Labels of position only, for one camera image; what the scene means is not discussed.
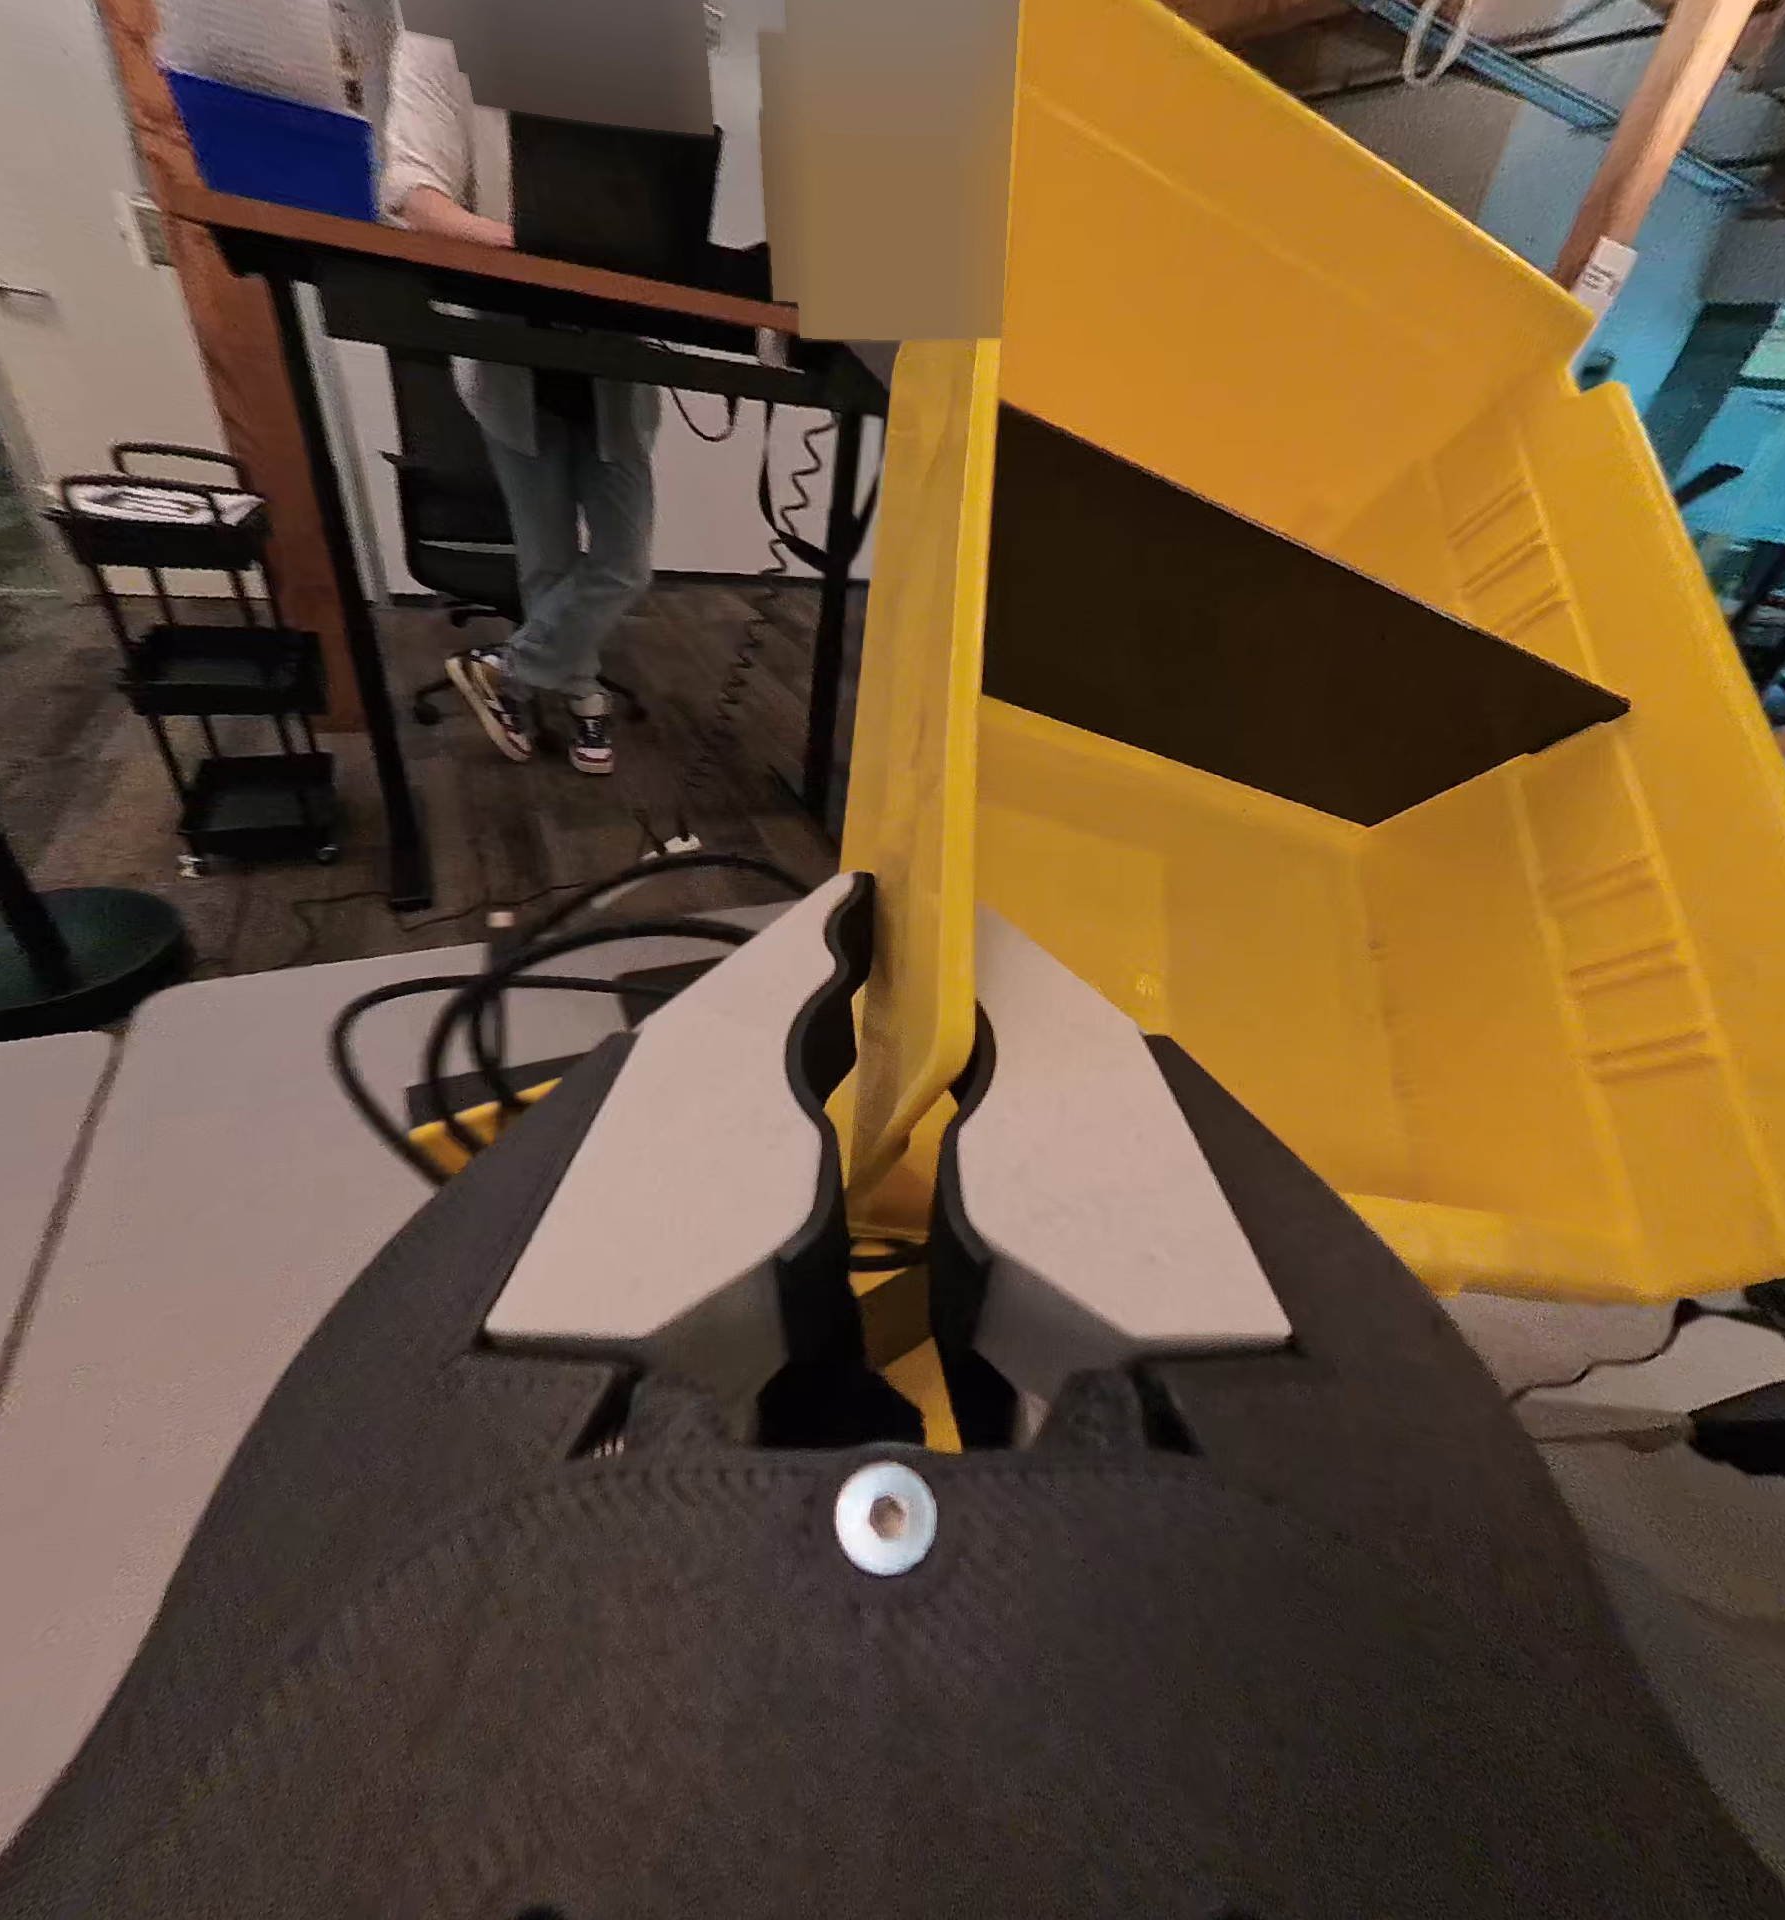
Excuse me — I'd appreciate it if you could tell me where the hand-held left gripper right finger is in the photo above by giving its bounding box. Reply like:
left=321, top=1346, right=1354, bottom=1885
left=924, top=905, right=1296, bottom=1400

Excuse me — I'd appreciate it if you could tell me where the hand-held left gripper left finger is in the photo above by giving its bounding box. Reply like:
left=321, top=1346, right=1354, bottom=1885
left=482, top=870, right=878, bottom=1378

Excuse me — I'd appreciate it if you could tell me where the thin black hub cable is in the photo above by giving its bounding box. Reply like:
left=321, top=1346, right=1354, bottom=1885
left=1502, top=1298, right=1755, bottom=1450

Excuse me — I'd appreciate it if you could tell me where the yellow plastic bin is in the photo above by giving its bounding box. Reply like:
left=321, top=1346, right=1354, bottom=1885
left=409, top=0, right=1785, bottom=1450

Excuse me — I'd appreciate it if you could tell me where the black utility cart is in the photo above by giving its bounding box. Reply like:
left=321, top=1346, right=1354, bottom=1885
left=42, top=442, right=340, bottom=872

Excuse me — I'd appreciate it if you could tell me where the black bin divider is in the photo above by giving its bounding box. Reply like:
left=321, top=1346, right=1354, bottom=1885
left=976, top=404, right=1632, bottom=826

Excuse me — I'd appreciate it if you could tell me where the black floor stand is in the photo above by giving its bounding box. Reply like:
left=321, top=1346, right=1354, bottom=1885
left=0, top=719, right=188, bottom=1037

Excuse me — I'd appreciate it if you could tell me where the black swivel chair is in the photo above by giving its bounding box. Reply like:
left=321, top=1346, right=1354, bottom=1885
left=382, top=352, right=651, bottom=726

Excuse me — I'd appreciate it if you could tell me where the black laptop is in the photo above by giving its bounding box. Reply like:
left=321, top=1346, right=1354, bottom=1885
left=509, top=112, right=724, bottom=289

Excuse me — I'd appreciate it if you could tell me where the blue plastic bin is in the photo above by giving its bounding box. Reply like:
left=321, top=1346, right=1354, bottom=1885
left=165, top=68, right=378, bottom=227

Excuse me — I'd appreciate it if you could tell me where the wooden desk black frame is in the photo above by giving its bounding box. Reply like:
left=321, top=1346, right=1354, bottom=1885
left=156, top=188, right=894, bottom=914

